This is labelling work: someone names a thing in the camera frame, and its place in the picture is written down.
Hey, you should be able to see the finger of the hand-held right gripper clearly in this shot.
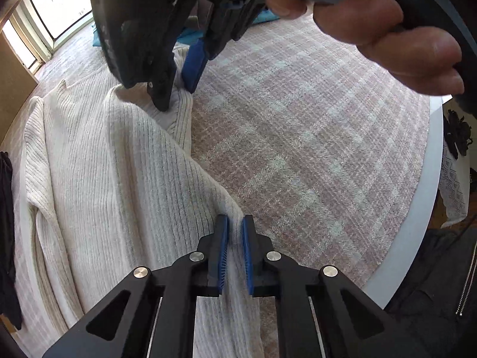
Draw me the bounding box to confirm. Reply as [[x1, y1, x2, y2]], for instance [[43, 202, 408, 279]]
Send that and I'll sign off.
[[100, 0, 179, 112], [182, 0, 265, 94]]

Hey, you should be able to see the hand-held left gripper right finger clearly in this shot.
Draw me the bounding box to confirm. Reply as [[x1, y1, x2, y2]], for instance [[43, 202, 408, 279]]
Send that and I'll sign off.
[[242, 214, 425, 358]]

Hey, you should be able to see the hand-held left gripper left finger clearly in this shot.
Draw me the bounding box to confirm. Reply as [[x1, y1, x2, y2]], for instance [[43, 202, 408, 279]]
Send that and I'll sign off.
[[43, 214, 229, 358]]

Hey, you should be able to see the cream ribbed knit sweater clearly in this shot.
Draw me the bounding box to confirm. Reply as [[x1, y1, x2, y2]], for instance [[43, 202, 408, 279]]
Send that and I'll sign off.
[[18, 45, 269, 358]]

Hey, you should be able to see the person's right hand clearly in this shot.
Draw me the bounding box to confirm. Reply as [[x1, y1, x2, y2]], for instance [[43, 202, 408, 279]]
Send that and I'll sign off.
[[267, 0, 466, 95]]

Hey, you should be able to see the folded blue garment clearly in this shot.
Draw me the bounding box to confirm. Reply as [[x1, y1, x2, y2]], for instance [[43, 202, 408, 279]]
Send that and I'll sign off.
[[91, 5, 280, 47]]

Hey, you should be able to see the white-framed window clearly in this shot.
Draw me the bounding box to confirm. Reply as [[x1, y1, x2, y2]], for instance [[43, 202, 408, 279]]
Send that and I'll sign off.
[[0, 0, 94, 75]]

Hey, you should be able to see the pink checked blanket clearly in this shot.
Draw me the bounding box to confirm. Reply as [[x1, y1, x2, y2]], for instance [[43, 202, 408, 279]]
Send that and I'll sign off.
[[0, 11, 433, 358]]

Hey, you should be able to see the light wooden cabinet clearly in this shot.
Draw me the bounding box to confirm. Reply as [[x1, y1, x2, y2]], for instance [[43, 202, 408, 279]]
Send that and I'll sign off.
[[0, 32, 40, 142]]

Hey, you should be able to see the black zipped jacket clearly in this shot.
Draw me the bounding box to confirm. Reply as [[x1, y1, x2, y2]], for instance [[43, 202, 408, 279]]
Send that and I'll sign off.
[[384, 227, 477, 358]]

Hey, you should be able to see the black garment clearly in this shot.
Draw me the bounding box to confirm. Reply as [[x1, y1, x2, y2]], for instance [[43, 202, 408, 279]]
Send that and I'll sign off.
[[0, 151, 23, 331]]

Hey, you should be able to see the white lace cloth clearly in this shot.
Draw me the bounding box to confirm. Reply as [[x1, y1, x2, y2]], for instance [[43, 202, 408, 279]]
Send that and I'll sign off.
[[440, 140, 472, 228]]

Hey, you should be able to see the small black cloth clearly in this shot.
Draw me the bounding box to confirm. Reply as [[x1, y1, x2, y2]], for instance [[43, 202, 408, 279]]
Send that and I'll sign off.
[[445, 110, 474, 159]]

